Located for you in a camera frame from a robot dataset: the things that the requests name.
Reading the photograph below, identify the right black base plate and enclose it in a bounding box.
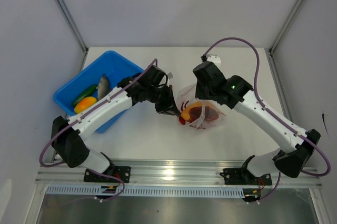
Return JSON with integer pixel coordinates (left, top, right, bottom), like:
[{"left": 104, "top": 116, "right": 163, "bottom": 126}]
[{"left": 220, "top": 168, "right": 272, "bottom": 186}]

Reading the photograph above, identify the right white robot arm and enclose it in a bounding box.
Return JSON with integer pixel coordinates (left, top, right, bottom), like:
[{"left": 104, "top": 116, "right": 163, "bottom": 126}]
[{"left": 193, "top": 61, "right": 320, "bottom": 184}]

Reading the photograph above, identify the blue plastic bin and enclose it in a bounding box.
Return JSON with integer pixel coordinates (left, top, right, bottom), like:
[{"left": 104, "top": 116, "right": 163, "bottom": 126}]
[{"left": 53, "top": 50, "right": 145, "bottom": 134}]

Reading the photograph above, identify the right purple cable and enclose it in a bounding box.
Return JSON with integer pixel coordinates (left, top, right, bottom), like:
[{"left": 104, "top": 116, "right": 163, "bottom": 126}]
[{"left": 205, "top": 36, "right": 332, "bottom": 205}]

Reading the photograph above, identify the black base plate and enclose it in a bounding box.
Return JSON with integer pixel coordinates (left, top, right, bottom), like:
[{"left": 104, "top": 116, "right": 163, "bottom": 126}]
[
  {"left": 83, "top": 166, "right": 131, "bottom": 184},
  {"left": 220, "top": 168, "right": 272, "bottom": 186}
]

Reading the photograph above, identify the green toy cucumber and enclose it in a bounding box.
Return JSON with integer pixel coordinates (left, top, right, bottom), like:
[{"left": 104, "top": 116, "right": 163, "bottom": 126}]
[{"left": 72, "top": 85, "right": 98, "bottom": 107}]

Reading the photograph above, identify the red toy chili pepper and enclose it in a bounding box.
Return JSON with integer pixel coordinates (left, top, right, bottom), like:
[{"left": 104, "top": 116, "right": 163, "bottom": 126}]
[{"left": 179, "top": 117, "right": 186, "bottom": 125}]

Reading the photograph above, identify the aluminium mounting rail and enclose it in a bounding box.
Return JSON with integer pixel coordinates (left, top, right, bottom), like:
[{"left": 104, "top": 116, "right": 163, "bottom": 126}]
[{"left": 34, "top": 157, "right": 323, "bottom": 190}]

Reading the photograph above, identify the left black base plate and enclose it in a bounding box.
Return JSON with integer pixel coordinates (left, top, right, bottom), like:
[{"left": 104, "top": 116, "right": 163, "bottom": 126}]
[{"left": 83, "top": 166, "right": 131, "bottom": 184}]

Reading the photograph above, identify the yellow toy mango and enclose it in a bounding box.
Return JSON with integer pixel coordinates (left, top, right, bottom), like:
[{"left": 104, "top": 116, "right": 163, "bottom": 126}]
[{"left": 74, "top": 96, "right": 97, "bottom": 114}]

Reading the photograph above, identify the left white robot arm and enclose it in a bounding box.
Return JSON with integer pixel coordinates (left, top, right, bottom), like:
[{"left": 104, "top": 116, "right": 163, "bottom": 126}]
[{"left": 51, "top": 65, "right": 181, "bottom": 182}]

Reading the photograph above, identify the toy steak slice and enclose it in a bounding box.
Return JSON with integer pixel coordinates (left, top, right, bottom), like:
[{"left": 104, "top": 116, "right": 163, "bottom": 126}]
[{"left": 181, "top": 101, "right": 219, "bottom": 123}]

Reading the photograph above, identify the clear pink-dotted zip bag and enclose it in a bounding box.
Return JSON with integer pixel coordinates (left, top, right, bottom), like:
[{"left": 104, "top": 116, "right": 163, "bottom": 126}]
[{"left": 176, "top": 84, "right": 226, "bottom": 130}]

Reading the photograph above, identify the red toy lobster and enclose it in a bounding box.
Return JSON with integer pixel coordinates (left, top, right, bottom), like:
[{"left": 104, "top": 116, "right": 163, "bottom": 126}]
[{"left": 179, "top": 100, "right": 226, "bottom": 130}]

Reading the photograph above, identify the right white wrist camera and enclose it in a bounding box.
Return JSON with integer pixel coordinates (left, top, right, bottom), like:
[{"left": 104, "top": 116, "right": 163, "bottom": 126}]
[{"left": 201, "top": 54, "right": 221, "bottom": 68}]

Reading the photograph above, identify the white slotted cable duct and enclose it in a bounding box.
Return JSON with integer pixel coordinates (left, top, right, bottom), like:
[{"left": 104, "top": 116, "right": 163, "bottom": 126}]
[{"left": 46, "top": 185, "right": 245, "bottom": 198}]

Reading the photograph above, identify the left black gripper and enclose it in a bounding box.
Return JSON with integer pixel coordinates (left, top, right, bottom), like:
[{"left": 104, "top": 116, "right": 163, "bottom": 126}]
[{"left": 146, "top": 84, "right": 180, "bottom": 117}]

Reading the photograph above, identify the grey toy fish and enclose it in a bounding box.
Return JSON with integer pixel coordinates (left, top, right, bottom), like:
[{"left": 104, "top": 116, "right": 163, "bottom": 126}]
[{"left": 96, "top": 74, "right": 111, "bottom": 100}]

